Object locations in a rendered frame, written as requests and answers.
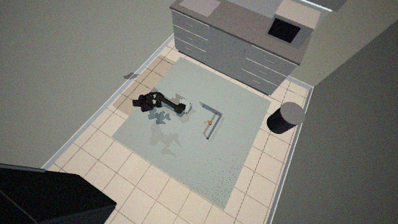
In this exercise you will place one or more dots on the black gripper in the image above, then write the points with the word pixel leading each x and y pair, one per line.
pixel 150 106

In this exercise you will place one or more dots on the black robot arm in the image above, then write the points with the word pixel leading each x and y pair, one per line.
pixel 149 98

